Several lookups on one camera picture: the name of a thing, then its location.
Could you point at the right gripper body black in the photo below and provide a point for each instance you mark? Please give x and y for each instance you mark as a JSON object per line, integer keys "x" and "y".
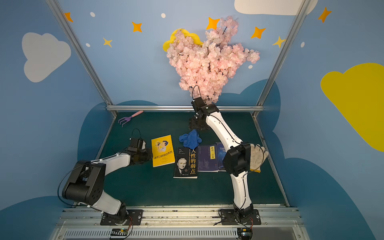
{"x": 197, "y": 123}

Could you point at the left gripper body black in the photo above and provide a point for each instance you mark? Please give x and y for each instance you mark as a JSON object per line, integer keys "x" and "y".
{"x": 143, "y": 155}

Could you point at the blue cloth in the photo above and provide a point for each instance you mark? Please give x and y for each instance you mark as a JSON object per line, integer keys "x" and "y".
{"x": 190, "y": 140}

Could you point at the purple book yellow label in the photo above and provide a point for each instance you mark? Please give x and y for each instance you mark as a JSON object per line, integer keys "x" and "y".
{"x": 207, "y": 159}

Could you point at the black book yellow title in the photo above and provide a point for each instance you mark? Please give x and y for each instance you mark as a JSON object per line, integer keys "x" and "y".
{"x": 186, "y": 165}

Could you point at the blue Little Prince book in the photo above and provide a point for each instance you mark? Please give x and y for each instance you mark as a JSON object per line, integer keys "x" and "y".
{"x": 221, "y": 152}

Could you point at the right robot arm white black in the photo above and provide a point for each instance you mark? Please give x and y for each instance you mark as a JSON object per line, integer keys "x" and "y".
{"x": 238, "y": 154}

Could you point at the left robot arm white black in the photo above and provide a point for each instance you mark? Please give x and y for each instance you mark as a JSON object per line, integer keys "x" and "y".
{"x": 85, "y": 183}

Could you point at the purple pink toy rake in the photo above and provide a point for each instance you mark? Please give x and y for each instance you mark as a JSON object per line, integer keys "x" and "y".
{"x": 125, "y": 120}

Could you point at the pink blossom artificial tree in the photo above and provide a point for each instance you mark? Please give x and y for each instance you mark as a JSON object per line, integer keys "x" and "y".
{"x": 206, "y": 67}

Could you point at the white work glove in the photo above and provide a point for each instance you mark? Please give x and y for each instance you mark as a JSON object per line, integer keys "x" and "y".
{"x": 258, "y": 156}

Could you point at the left circuit board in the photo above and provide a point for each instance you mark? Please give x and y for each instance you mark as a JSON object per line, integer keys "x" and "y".
{"x": 118, "y": 234}

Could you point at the circuit board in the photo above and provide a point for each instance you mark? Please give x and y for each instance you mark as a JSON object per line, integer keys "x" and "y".
{"x": 118, "y": 234}
{"x": 244, "y": 234}

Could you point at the right circuit board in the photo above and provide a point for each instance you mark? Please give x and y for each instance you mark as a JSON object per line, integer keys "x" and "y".
{"x": 244, "y": 234}

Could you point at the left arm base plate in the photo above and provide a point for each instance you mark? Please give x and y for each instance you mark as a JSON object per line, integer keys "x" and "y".
{"x": 135, "y": 216}

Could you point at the aluminium rail front frame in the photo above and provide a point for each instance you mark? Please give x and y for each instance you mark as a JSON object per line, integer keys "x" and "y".
{"x": 199, "y": 222}

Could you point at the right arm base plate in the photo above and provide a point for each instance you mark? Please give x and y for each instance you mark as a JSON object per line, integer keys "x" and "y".
{"x": 228, "y": 217}

